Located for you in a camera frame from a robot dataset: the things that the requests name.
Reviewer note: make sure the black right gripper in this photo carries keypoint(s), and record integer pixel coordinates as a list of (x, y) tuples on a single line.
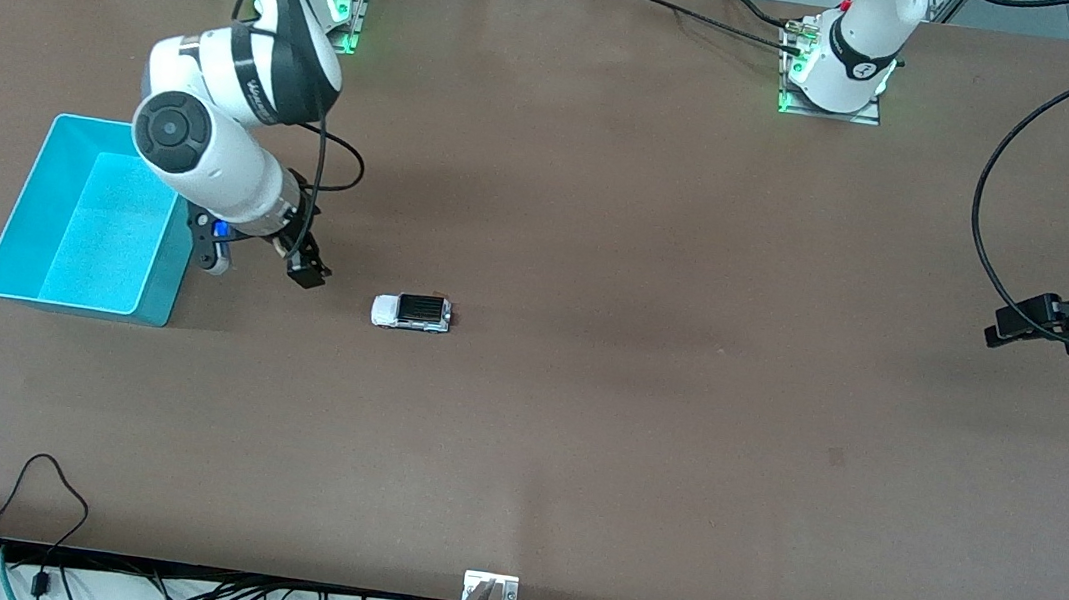
[(301, 231)]

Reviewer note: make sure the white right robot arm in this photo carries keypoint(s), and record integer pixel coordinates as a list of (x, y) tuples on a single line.
[(219, 153)]

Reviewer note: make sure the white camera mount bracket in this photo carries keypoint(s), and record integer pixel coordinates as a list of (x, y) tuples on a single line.
[(507, 587)]

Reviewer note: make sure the turquoise plastic bin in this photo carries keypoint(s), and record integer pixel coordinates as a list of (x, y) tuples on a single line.
[(70, 227)]

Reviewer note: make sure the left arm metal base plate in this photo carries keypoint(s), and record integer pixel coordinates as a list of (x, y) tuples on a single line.
[(867, 119)]

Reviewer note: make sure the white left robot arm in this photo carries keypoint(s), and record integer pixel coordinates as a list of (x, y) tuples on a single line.
[(853, 65)]

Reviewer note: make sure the white jeep toy black roof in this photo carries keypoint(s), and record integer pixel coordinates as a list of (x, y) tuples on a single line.
[(412, 312)]

